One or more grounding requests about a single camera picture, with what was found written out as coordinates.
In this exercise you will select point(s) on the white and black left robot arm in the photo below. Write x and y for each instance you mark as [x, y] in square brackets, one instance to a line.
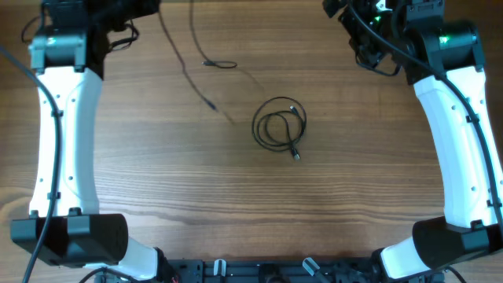
[65, 226]

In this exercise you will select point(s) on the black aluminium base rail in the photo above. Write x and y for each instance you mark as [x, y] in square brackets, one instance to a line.
[344, 270]

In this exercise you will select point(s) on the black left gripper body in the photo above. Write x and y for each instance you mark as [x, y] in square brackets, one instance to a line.
[117, 12]

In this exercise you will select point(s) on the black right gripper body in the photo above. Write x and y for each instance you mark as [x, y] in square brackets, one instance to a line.
[368, 42]

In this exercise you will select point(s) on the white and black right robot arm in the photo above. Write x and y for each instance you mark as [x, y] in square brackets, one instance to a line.
[444, 63]

